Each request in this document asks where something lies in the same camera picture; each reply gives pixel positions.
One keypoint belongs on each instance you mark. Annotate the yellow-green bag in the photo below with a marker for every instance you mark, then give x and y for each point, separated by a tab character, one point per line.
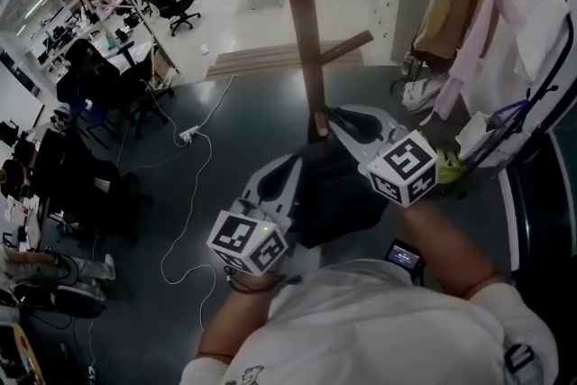
451	167

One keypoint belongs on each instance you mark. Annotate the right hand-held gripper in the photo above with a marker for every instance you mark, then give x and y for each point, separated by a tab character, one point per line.
403	169

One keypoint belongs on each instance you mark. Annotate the pink shirt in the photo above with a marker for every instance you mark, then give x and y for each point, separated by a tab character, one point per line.
473	54

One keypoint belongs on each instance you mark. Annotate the white cardboard box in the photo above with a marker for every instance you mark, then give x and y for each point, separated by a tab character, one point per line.
473	133

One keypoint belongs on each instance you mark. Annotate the black bag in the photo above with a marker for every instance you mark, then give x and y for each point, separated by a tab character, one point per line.
336	194

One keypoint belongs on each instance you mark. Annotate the white power strip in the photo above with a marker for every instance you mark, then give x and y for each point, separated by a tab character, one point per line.
189	134

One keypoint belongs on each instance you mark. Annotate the person's left forearm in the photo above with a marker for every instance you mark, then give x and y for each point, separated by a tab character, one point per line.
234	320

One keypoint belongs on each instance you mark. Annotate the white fabric bag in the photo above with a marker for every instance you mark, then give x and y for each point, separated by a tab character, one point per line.
419	94

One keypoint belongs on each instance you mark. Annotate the white coat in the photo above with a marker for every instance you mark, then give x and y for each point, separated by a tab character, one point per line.
532	36

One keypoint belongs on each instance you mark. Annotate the silver plastic bag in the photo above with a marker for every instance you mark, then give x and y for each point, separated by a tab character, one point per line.
92	268

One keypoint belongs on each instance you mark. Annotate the small black screen device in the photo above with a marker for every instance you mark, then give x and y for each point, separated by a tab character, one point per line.
402	257

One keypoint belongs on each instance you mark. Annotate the wooden floor platform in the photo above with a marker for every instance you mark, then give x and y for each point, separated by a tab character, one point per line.
270	58

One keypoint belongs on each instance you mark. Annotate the person's right forearm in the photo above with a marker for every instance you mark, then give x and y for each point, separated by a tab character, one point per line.
435	248

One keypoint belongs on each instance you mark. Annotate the brown wooden coat rack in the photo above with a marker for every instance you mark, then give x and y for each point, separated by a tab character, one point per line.
298	13

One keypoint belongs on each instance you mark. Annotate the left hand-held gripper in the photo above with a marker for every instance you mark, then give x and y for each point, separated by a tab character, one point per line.
245	239

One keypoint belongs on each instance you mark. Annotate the blue metal stand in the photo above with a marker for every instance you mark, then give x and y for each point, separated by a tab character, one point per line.
505	121

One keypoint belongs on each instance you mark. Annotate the black office chair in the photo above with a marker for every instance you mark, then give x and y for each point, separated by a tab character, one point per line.
173	4
97	81

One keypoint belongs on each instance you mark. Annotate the brown coat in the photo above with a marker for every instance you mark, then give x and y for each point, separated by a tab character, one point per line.
451	4

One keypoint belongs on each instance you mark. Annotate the person's white shirt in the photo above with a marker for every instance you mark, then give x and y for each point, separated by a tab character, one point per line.
360	329

